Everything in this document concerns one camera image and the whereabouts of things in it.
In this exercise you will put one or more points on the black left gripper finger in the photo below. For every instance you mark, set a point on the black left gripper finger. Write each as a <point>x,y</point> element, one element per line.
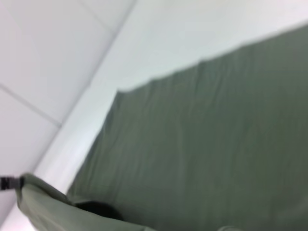
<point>10,183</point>

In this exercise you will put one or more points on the dark green FREE! t-shirt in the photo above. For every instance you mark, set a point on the dark green FREE! t-shirt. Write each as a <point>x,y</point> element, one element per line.
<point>204,132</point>

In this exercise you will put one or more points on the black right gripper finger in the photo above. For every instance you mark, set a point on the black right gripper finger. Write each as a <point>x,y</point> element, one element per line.
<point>98,209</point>

